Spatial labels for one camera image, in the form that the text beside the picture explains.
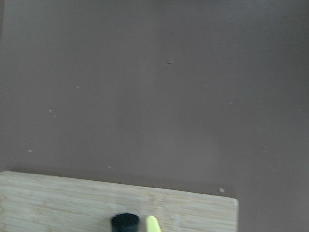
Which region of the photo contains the bamboo cutting board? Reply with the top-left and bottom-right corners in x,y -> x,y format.
0,171 -> 239,232

